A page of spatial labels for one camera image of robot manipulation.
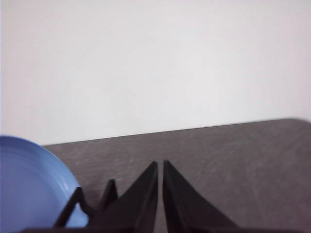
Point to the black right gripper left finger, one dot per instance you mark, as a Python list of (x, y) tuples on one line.
[(136, 208)]

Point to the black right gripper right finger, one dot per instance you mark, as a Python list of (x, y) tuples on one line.
[(184, 208)]

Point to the blue plate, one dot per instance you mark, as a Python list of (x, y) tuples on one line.
[(29, 184)]

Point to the black plastic dish rack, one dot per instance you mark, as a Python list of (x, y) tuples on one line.
[(110, 196)]

